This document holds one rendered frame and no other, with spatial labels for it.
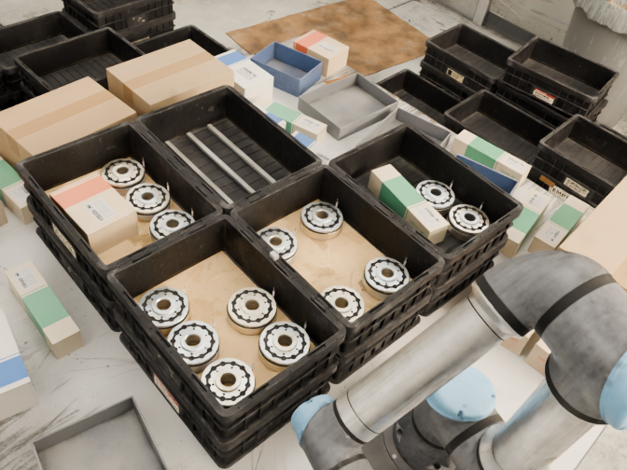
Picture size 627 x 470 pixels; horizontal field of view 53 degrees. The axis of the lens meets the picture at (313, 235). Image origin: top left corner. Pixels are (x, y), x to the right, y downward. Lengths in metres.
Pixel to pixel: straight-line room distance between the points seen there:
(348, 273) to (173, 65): 0.89
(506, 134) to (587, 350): 2.08
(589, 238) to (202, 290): 0.92
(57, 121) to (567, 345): 1.39
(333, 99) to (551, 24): 2.32
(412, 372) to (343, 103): 1.42
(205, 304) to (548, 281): 0.78
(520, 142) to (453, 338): 2.01
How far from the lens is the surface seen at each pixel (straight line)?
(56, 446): 1.39
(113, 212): 1.47
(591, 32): 3.52
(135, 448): 1.36
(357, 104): 2.19
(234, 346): 1.32
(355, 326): 1.25
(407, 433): 1.30
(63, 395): 1.45
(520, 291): 0.84
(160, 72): 1.98
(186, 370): 1.17
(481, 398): 1.17
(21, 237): 1.74
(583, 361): 0.81
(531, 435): 0.99
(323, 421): 0.94
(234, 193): 1.61
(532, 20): 4.33
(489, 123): 2.86
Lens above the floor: 1.93
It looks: 46 degrees down
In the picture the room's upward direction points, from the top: 10 degrees clockwise
